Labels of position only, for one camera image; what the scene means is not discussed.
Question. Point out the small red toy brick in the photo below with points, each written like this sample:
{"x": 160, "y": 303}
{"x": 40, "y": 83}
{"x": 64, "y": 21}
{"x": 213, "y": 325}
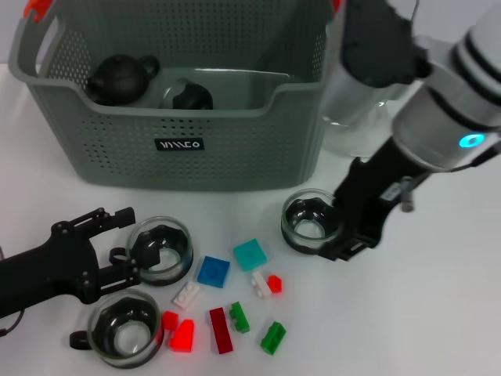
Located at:
{"x": 170, "y": 319}
{"x": 275, "y": 285}

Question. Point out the grey perforated plastic basket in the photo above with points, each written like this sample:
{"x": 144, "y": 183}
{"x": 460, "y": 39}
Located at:
{"x": 195, "y": 172}

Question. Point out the white toy brick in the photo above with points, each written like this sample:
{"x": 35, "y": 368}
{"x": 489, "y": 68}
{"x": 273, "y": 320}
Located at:
{"x": 259, "y": 284}

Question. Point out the glass teacup black sleeve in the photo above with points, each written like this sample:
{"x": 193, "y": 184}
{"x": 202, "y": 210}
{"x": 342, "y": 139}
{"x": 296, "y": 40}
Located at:
{"x": 192, "y": 96}
{"x": 309, "y": 231}
{"x": 172, "y": 243}
{"x": 125, "y": 337}

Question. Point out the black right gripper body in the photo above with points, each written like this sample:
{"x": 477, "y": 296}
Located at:
{"x": 372, "y": 196}

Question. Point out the white flat toy plate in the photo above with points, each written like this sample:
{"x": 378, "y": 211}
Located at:
{"x": 184, "y": 295}

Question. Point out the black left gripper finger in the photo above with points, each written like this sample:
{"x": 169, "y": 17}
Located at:
{"x": 121, "y": 217}
{"x": 121, "y": 276}

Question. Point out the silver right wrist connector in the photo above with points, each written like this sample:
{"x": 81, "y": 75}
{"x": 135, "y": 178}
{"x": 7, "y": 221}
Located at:
{"x": 407, "y": 199}

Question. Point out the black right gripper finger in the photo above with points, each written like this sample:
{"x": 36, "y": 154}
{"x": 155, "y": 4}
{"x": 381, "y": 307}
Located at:
{"x": 340, "y": 250}
{"x": 340, "y": 219}

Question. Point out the dark clay teapot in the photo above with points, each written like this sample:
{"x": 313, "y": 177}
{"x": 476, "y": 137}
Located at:
{"x": 117, "y": 78}

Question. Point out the glass teapot black lid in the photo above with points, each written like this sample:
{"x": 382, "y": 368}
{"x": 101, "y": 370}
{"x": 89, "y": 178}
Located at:
{"x": 352, "y": 133}

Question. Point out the dark red long brick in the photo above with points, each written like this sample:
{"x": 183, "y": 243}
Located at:
{"x": 220, "y": 331}

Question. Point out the green toy brick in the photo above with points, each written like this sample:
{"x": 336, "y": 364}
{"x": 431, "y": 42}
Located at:
{"x": 272, "y": 338}
{"x": 239, "y": 318}

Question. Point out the cyan square toy brick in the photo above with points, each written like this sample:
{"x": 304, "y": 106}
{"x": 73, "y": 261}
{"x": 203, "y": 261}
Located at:
{"x": 249, "y": 254}

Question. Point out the red sloped toy brick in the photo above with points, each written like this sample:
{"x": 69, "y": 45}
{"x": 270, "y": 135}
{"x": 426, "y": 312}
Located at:
{"x": 182, "y": 337}

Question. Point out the blue square toy brick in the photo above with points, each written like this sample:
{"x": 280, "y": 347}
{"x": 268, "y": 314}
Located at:
{"x": 213, "y": 272}

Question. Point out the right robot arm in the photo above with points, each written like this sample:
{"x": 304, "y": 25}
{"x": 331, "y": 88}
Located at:
{"x": 430, "y": 109}

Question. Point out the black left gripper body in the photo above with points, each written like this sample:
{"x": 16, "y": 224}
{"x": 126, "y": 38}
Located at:
{"x": 58, "y": 266}

